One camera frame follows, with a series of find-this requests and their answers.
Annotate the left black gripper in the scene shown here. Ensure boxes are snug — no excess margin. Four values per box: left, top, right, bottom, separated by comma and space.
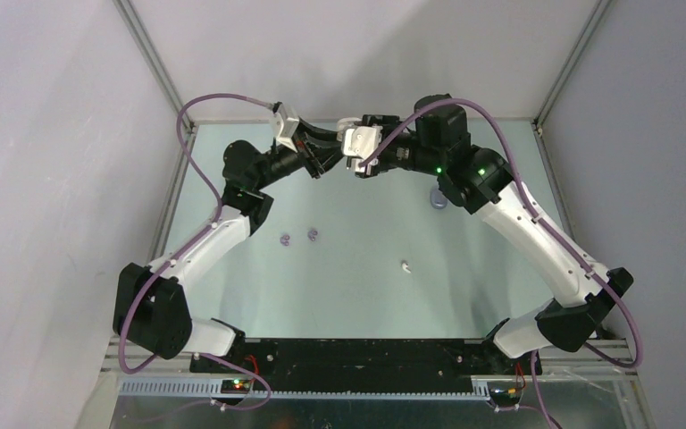
253, 116, 347, 191

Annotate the white earbud charging case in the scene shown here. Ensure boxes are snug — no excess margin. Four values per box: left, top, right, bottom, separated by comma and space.
336, 117, 360, 142

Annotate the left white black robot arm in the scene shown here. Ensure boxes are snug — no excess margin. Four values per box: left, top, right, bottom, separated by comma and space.
113, 117, 350, 373

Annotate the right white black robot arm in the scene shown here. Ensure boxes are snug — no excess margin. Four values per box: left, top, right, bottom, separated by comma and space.
340, 94, 634, 374

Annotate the purple charging case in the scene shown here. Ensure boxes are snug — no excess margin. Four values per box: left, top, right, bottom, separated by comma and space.
430, 186, 448, 210

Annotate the left circuit board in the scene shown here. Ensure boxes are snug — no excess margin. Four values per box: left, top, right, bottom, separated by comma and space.
220, 379, 253, 395

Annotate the circuit board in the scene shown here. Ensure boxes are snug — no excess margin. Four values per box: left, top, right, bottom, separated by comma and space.
489, 388, 524, 400
220, 379, 253, 395

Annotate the right circuit board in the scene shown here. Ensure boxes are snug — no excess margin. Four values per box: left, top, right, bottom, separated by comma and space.
489, 388, 524, 400

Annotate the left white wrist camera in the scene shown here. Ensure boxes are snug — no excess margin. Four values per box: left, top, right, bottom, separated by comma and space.
270, 102, 300, 153

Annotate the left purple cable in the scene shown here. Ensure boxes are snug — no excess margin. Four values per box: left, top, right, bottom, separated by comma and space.
117, 92, 277, 413

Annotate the purple cable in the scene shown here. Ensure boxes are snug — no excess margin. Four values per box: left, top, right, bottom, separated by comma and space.
117, 92, 277, 413
359, 97, 645, 429

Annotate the white slotted cable duct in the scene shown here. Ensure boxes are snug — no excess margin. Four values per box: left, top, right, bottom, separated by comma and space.
119, 377, 490, 401

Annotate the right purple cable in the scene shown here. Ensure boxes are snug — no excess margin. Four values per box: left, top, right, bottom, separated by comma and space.
359, 97, 645, 429

